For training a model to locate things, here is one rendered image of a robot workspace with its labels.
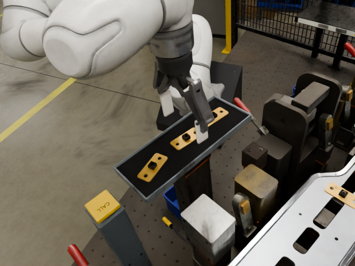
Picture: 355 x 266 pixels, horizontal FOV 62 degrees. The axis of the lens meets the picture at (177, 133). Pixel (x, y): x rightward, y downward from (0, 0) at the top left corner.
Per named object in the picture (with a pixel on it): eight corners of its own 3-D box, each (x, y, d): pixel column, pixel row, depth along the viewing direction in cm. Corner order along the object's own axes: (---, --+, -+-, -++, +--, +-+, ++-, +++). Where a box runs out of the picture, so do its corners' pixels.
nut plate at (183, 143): (178, 151, 74) (177, 148, 74) (169, 143, 77) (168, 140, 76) (203, 134, 77) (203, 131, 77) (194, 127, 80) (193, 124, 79)
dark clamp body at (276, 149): (267, 230, 105) (278, 161, 78) (240, 209, 112) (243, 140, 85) (279, 216, 108) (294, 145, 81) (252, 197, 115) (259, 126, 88)
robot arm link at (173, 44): (162, 38, 50) (168, 67, 55) (203, 19, 54) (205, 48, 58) (135, 24, 56) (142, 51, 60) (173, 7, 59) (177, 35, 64)
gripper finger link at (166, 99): (160, 96, 72) (159, 94, 73) (165, 117, 77) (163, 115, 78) (170, 90, 74) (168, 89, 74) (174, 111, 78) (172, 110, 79)
